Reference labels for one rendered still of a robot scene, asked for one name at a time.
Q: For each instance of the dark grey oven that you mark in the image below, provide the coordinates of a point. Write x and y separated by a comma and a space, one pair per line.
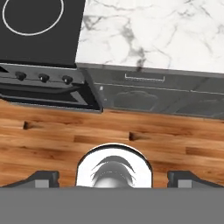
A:
84, 96

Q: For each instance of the black hob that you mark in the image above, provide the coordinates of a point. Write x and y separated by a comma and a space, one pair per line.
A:
38, 46

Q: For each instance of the white and black round object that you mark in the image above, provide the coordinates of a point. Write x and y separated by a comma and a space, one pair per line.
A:
113, 163

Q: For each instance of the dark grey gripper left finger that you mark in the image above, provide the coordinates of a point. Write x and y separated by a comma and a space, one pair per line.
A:
43, 178

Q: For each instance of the black oven knob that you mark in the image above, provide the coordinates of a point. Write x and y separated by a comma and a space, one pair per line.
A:
20, 76
43, 78
67, 79

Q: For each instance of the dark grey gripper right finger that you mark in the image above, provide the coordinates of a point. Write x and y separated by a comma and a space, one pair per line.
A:
182, 178

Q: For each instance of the grey drawer front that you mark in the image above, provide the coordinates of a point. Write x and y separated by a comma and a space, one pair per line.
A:
180, 81

